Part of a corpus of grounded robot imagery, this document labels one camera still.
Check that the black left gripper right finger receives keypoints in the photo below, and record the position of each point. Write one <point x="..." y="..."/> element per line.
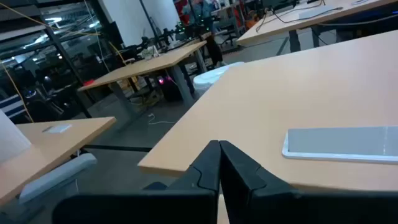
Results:
<point x="280" y="208"/>

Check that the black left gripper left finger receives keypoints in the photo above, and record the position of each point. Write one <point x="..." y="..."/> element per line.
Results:
<point x="186" y="205"/>

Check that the silver white-rimmed phone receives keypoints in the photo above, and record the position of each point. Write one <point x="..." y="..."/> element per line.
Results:
<point x="342" y="141"/>

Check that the black computer tower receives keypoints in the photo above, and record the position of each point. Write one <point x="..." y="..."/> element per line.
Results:
<point x="171" y="90"/>

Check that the white rounded container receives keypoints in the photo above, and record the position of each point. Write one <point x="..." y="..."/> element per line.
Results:
<point x="211" y="77"/>

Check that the beech desk with white box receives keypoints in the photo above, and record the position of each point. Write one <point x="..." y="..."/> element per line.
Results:
<point x="62" y="146"/>

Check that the small white flat device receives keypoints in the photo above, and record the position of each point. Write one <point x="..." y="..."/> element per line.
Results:
<point x="59" y="128"/>

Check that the white box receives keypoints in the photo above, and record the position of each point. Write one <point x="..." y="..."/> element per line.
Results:
<point x="12" y="140"/>

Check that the flat grey device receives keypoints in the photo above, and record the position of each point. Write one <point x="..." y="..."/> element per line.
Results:
<point x="317" y="13"/>

